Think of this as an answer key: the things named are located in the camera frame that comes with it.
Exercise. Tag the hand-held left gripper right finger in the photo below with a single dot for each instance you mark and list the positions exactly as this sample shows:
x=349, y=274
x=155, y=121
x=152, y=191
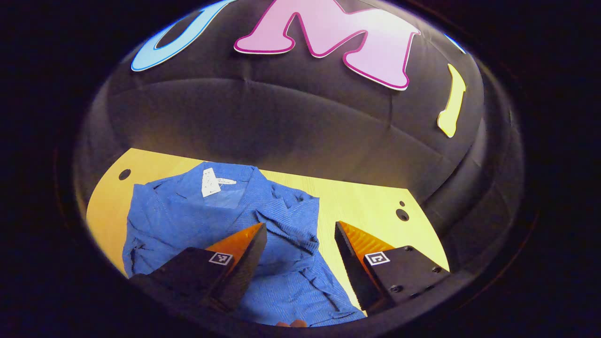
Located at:
x=352, y=267

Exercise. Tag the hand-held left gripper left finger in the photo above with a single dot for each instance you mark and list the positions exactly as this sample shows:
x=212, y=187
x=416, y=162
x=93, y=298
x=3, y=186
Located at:
x=244, y=267

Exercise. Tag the blue button-up shirt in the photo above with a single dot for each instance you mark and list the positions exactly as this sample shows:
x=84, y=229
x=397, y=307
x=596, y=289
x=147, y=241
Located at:
x=188, y=220

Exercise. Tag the black round table grommet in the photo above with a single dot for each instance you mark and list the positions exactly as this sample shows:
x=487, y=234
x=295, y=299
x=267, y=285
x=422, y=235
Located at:
x=124, y=174
x=402, y=215

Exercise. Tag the black backdrop cloth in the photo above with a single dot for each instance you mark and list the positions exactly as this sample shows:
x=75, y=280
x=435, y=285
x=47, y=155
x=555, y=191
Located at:
x=291, y=126

